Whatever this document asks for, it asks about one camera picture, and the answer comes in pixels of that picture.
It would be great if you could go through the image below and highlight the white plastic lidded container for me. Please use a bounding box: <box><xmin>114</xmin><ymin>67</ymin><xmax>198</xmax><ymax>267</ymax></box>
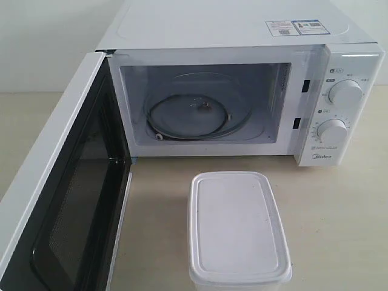
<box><xmin>188</xmin><ymin>171</ymin><xmax>293</xmax><ymax>290</ymax></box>

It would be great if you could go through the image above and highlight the white microwave door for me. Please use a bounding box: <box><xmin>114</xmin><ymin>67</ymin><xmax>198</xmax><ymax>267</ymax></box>
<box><xmin>1</xmin><ymin>51</ymin><xmax>132</xmax><ymax>290</ymax></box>

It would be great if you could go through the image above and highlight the white microwave oven body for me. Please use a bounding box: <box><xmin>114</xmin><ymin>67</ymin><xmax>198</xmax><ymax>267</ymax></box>
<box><xmin>96</xmin><ymin>1</ymin><xmax>384</xmax><ymax>167</ymax></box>

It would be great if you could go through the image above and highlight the glass turntable plate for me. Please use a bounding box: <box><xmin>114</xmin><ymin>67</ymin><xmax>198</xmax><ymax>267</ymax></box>
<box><xmin>144</xmin><ymin>72</ymin><xmax>252</xmax><ymax>141</ymax></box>

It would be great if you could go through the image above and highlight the lower white control knob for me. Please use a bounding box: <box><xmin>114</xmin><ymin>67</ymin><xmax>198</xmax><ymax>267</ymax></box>
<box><xmin>316</xmin><ymin>119</ymin><xmax>348</xmax><ymax>143</ymax></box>

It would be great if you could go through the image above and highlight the white control knob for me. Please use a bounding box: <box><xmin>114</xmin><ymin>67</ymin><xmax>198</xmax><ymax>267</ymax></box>
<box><xmin>328</xmin><ymin>79</ymin><xmax>364</xmax><ymax>108</ymax></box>
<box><xmin>316</xmin><ymin>119</ymin><xmax>348</xmax><ymax>143</ymax></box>

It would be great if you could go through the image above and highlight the blue white label sticker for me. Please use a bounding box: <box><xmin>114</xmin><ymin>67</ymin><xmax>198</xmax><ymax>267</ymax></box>
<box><xmin>266</xmin><ymin>19</ymin><xmax>330</xmax><ymax>36</ymax></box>

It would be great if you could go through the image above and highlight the upper white control knob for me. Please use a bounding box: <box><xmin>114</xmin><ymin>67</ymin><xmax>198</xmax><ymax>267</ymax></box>
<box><xmin>328</xmin><ymin>79</ymin><xmax>364</xmax><ymax>108</ymax></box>

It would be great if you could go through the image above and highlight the black turntable roller ring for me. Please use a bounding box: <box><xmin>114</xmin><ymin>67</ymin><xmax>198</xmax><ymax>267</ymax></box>
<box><xmin>146</xmin><ymin>93</ymin><xmax>253</xmax><ymax>142</ymax></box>

